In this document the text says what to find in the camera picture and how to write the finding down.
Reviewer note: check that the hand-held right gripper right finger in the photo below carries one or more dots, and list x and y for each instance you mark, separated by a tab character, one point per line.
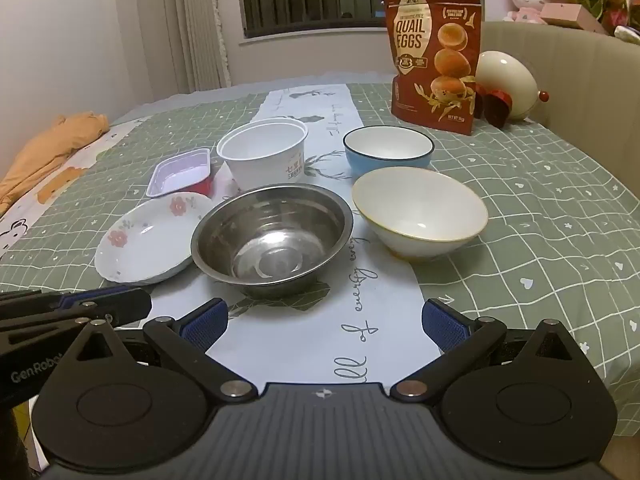
442	323

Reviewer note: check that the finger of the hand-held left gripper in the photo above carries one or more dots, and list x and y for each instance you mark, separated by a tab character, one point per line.
131	302
50	324

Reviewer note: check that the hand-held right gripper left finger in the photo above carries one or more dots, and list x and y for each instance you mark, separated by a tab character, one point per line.
205	321

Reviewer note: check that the floral white plate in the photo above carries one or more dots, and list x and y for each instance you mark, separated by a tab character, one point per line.
145	245

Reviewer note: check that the stainless steel bowl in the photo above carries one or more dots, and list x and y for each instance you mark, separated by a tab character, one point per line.
270	240

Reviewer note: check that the yellow-rimmed blue plate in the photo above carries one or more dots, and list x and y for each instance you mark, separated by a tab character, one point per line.
420	210

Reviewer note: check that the white bowl with orange label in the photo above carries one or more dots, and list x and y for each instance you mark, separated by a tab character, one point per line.
386	166

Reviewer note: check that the white plastic tub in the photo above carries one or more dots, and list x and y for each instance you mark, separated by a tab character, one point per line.
260	160

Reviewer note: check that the cartoon printed sheet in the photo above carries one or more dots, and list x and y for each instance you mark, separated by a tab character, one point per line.
20	232

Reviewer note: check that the white deer print table runner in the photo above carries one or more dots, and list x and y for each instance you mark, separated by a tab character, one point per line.
320	320

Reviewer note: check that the pink and red plastic tray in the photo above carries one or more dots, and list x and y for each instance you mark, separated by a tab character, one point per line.
180	175

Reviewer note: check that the green checked tablecloth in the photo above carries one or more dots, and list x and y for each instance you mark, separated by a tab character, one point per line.
525	210

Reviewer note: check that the orange cloth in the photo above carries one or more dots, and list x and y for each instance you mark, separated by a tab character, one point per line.
45	150

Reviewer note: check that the cream egg-shaped ornament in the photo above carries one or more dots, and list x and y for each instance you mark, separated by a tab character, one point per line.
505	75

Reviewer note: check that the red gift box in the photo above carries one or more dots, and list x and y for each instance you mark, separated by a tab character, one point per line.
430	60

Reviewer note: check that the beige sofa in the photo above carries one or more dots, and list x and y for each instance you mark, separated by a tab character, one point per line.
575	70

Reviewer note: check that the white curtain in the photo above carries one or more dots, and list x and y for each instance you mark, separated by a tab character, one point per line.
190	20

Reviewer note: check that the pink box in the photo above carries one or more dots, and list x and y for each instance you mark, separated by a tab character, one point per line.
570	15

